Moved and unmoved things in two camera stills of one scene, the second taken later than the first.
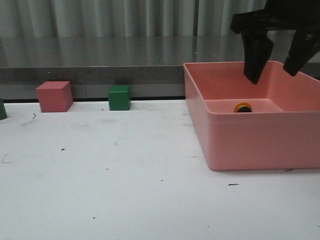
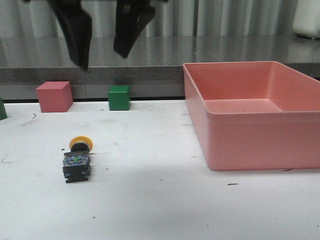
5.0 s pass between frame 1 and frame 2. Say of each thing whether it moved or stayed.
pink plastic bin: stayed
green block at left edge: stayed
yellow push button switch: moved
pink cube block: stayed
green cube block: stayed
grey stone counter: stayed
